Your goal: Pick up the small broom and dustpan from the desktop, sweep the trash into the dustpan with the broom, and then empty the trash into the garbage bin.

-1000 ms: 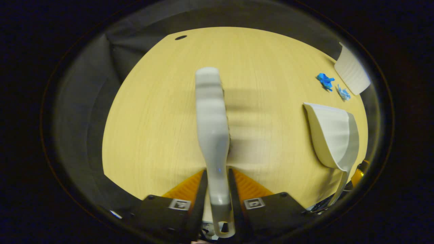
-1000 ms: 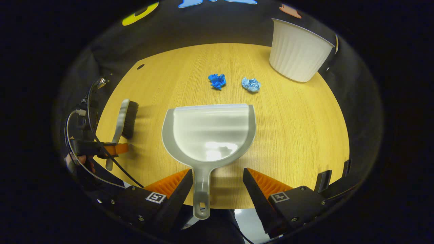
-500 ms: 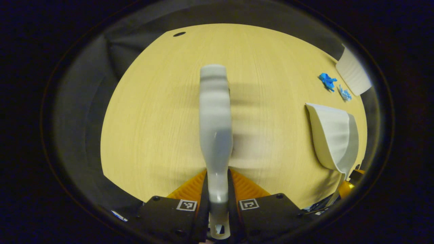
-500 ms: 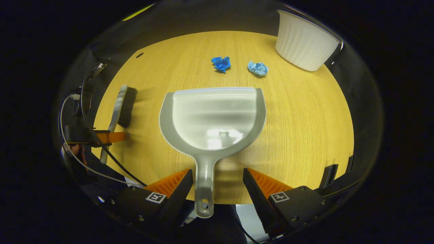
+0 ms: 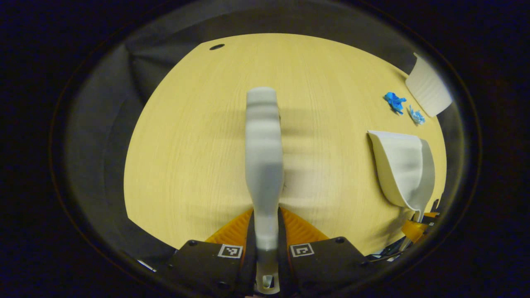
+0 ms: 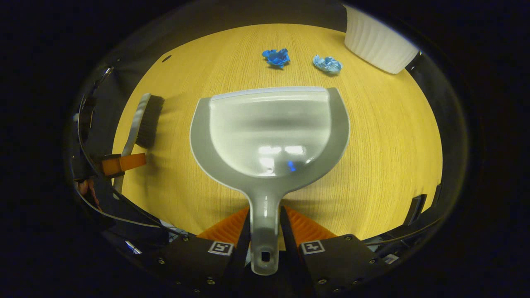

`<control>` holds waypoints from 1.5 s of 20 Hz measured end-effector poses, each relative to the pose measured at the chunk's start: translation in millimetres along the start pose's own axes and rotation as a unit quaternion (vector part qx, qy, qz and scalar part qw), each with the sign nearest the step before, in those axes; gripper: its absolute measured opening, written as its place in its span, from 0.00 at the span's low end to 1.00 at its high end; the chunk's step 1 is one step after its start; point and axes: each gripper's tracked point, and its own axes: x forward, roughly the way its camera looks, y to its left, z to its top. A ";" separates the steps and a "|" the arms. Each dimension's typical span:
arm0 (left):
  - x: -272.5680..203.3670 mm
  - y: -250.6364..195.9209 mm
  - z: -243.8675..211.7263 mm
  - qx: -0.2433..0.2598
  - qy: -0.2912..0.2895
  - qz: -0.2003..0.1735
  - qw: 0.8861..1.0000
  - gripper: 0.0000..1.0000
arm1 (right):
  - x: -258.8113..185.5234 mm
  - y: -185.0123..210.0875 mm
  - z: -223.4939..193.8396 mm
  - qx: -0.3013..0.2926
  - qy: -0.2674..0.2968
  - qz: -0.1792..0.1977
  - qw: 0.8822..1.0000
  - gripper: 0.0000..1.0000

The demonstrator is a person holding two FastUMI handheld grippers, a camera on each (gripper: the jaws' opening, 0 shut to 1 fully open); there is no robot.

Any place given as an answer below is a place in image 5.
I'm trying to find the small white broom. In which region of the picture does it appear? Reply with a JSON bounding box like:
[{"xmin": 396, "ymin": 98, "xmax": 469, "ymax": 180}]
[{"xmin": 245, "ymin": 87, "xmax": 285, "ymax": 295}]

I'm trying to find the light blue paper scrap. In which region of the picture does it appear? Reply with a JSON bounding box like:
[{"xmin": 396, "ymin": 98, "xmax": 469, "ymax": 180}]
[{"xmin": 408, "ymin": 105, "xmax": 426, "ymax": 125}]

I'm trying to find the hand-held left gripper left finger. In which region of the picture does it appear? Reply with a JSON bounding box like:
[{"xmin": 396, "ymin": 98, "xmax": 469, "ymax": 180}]
[{"xmin": 167, "ymin": 208, "xmax": 259, "ymax": 296}]

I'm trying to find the white dustpan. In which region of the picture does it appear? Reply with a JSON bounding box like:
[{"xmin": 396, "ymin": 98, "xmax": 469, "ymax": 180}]
[{"xmin": 368, "ymin": 130, "xmax": 436, "ymax": 224}]

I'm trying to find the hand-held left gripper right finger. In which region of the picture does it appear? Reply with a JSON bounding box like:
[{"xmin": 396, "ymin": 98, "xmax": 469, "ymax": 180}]
[{"xmin": 276, "ymin": 207, "xmax": 370, "ymax": 296}]

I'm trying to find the white cup garbage bin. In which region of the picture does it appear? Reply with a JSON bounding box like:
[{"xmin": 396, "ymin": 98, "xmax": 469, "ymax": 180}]
[{"xmin": 405, "ymin": 53, "xmax": 453, "ymax": 118}]

